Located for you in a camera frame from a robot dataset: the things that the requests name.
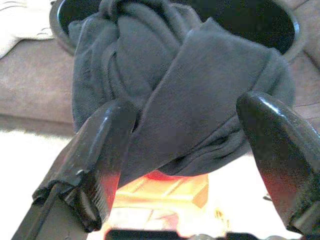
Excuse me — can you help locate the black garment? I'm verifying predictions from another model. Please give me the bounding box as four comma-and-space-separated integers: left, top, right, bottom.
67, 0, 297, 183

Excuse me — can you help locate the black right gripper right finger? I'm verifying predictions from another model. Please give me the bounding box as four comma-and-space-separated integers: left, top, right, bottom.
235, 91, 320, 236

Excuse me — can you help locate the red plastic stool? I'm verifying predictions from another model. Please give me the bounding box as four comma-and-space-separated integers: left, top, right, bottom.
103, 171, 211, 233

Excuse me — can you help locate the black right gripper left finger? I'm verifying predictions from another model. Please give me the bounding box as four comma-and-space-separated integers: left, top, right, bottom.
31, 99, 138, 233

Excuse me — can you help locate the black bucket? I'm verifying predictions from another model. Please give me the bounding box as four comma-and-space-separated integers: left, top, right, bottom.
49, 0, 308, 65

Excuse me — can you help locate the grey Totoro plush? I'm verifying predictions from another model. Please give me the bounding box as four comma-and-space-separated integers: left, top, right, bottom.
0, 0, 57, 60

